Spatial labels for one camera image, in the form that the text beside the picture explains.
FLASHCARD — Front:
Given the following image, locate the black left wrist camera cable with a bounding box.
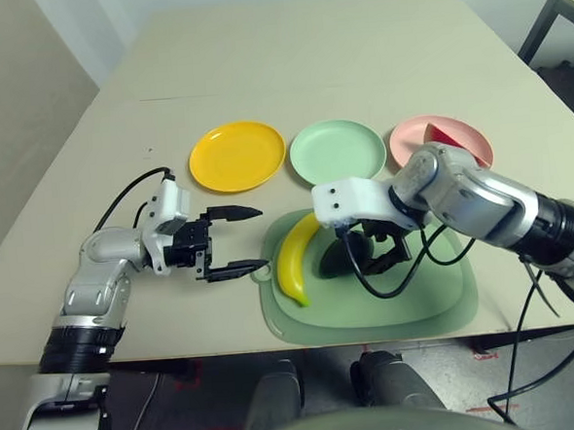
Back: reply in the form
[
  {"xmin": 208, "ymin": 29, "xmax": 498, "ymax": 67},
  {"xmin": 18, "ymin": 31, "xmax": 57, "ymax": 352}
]
[{"xmin": 89, "ymin": 165, "xmax": 180, "ymax": 233}]

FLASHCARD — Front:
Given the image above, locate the grey left robot leg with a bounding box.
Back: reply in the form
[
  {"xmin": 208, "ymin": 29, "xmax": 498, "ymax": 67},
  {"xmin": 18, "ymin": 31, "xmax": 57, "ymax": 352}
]
[{"xmin": 239, "ymin": 357, "xmax": 306, "ymax": 430}]

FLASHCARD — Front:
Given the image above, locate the yellow plate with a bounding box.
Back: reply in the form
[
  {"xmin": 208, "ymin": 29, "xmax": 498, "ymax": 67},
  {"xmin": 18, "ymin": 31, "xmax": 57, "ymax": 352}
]
[{"xmin": 186, "ymin": 119, "xmax": 289, "ymax": 197}]

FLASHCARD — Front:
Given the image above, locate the grey robot leg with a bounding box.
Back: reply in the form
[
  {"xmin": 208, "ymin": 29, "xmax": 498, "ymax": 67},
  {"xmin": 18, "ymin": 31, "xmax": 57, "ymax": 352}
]
[
  {"xmin": 348, "ymin": 346, "xmax": 446, "ymax": 416},
  {"xmin": 239, "ymin": 357, "xmax": 306, "ymax": 430}
]

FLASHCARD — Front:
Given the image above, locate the yellow toy banana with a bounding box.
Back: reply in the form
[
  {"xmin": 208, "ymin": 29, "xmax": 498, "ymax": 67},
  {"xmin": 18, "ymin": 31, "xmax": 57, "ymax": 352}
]
[{"xmin": 272, "ymin": 211, "xmax": 326, "ymax": 310}]

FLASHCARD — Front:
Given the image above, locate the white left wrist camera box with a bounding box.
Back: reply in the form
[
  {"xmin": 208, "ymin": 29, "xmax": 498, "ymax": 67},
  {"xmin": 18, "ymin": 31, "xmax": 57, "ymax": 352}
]
[{"xmin": 138, "ymin": 176, "xmax": 196, "ymax": 278}]

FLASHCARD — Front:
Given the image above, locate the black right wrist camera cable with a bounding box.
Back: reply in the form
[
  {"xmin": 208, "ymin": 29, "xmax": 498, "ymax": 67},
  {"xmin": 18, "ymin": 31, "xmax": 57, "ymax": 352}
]
[{"xmin": 335, "ymin": 215, "xmax": 479, "ymax": 302}]

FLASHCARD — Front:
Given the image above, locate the black table leg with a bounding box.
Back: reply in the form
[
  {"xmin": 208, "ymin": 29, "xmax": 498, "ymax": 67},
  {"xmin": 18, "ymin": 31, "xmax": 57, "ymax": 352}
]
[{"xmin": 469, "ymin": 326, "xmax": 574, "ymax": 356}]

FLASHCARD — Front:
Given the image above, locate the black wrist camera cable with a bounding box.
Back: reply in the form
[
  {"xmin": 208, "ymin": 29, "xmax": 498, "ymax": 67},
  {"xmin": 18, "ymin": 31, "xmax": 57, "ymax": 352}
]
[
  {"xmin": 335, "ymin": 215, "xmax": 479, "ymax": 302},
  {"xmin": 89, "ymin": 165, "xmax": 180, "ymax": 233}
]

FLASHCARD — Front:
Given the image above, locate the pink plate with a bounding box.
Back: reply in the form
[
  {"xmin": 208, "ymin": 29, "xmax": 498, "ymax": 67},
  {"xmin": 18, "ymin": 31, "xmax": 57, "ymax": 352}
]
[{"xmin": 386, "ymin": 111, "xmax": 494, "ymax": 173}]

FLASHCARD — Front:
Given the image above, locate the red watermelon slice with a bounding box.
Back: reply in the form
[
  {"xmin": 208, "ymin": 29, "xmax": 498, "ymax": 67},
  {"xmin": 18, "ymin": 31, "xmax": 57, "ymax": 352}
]
[{"xmin": 422, "ymin": 118, "xmax": 489, "ymax": 171}]

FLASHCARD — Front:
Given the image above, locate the grey right robot leg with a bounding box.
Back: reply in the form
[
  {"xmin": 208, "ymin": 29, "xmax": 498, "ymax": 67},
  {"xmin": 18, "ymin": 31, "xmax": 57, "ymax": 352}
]
[{"xmin": 348, "ymin": 346, "xmax": 446, "ymax": 416}]

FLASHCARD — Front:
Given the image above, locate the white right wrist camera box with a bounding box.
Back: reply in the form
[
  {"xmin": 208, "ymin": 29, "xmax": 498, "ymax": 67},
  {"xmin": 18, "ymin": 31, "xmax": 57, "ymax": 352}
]
[{"xmin": 310, "ymin": 172, "xmax": 415, "ymax": 233}]

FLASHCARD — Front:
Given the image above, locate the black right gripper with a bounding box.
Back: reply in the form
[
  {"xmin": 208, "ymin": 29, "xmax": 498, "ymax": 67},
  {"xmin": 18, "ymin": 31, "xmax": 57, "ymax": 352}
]
[{"xmin": 357, "ymin": 216, "xmax": 413, "ymax": 276}]

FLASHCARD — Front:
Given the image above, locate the thin black hanging cable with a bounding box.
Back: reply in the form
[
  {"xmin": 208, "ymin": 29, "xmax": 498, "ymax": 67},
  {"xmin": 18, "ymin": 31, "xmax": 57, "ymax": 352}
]
[{"xmin": 478, "ymin": 250, "xmax": 574, "ymax": 426}]

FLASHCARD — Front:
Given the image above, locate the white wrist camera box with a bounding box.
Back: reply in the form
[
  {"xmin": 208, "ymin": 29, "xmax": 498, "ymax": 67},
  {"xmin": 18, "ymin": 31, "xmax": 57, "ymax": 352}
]
[
  {"xmin": 310, "ymin": 172, "xmax": 415, "ymax": 233},
  {"xmin": 138, "ymin": 176, "xmax": 196, "ymax": 278}
]

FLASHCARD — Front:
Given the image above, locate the mint green plate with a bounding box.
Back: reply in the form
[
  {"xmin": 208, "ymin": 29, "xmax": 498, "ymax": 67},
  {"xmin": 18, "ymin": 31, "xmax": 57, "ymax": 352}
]
[{"xmin": 287, "ymin": 117, "xmax": 389, "ymax": 190}]

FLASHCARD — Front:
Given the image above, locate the dark green toy avocado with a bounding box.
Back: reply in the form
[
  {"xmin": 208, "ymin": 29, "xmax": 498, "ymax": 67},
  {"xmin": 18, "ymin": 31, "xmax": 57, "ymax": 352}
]
[{"xmin": 315, "ymin": 232, "xmax": 375, "ymax": 278}]

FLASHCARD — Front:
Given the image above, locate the green silicone tray mat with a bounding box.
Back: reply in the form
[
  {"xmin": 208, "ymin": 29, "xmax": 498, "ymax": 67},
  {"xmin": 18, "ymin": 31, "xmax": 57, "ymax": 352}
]
[{"xmin": 255, "ymin": 197, "xmax": 482, "ymax": 349}]

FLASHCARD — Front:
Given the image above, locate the white floor cable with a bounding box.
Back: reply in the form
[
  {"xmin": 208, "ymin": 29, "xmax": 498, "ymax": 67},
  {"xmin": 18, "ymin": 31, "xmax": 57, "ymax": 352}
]
[{"xmin": 124, "ymin": 373, "xmax": 164, "ymax": 430}]

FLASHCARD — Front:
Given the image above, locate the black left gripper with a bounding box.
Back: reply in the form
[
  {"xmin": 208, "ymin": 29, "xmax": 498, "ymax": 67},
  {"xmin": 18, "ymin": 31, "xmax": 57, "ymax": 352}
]
[{"xmin": 161, "ymin": 202, "xmax": 271, "ymax": 286}]

